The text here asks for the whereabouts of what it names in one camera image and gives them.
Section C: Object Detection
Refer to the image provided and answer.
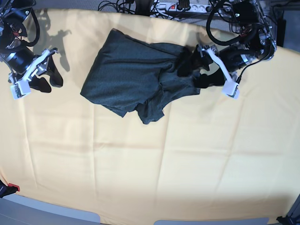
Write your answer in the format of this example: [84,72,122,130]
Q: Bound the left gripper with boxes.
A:
[177,45,250,89]

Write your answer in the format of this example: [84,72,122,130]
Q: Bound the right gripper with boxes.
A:
[7,48,63,93]

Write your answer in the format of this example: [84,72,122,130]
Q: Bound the dark teal long-sleeve shirt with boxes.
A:
[81,29,200,124]

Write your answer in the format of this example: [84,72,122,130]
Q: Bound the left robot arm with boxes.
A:
[178,0,277,93]

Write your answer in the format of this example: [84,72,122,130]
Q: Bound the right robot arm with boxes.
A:
[0,0,63,99]

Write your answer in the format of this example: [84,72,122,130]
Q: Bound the white power strip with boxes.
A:
[153,1,211,14]

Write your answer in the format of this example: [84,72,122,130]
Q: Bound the red and black clamp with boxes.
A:
[0,181,20,198]

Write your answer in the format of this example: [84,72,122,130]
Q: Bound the black corner clamp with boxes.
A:
[277,216,300,225]

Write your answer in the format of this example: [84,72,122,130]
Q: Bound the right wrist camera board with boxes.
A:
[10,80,31,100]

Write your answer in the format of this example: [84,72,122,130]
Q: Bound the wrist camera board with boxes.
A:
[10,80,31,100]
[222,80,240,99]

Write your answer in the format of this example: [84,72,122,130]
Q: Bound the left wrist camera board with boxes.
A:
[222,80,240,99]

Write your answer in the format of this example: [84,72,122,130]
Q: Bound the tangled black cables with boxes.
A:
[97,0,155,16]

